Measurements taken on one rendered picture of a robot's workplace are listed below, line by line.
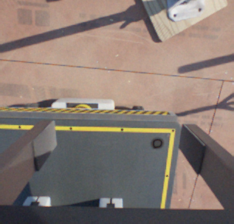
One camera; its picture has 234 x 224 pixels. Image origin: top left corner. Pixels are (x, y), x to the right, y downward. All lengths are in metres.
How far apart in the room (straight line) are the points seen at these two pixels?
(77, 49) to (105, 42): 0.14
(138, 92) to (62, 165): 0.47
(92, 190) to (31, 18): 0.75
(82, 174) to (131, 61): 0.52
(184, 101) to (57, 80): 0.63
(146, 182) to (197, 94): 0.50
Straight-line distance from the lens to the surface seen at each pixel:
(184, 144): 0.17
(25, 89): 0.93
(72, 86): 0.84
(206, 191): 1.22
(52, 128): 0.16
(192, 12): 0.86
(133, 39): 0.81
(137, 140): 0.55
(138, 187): 0.66
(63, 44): 0.84
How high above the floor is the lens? 0.80
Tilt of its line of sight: 73 degrees down
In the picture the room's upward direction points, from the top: 180 degrees clockwise
